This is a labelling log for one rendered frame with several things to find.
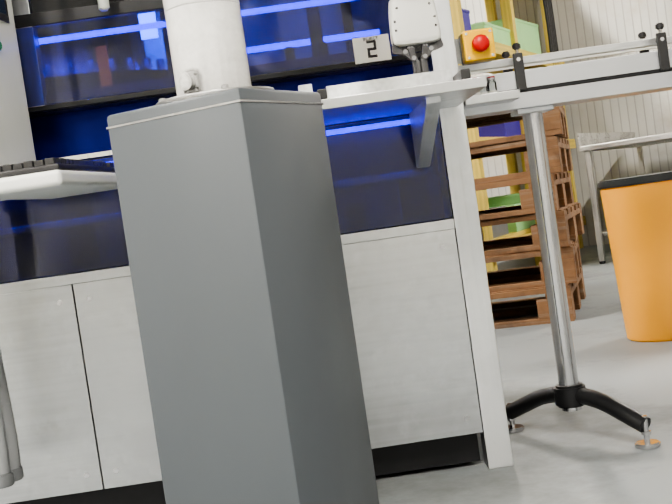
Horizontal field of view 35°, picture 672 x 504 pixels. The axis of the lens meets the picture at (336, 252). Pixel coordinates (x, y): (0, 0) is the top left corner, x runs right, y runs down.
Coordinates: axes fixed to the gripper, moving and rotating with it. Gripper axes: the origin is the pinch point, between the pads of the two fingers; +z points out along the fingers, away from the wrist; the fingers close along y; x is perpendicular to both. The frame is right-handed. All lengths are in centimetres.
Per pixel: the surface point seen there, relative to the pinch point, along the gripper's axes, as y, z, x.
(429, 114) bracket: -0.4, 9.4, 1.0
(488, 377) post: -9, 71, -28
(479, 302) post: -10, 53, -28
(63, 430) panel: 91, 68, -28
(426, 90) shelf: 1.0, 5.4, 12.0
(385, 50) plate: 3.9, -8.8, -28.0
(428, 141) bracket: -1.0, 14.3, -12.1
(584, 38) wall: -237, -85, -707
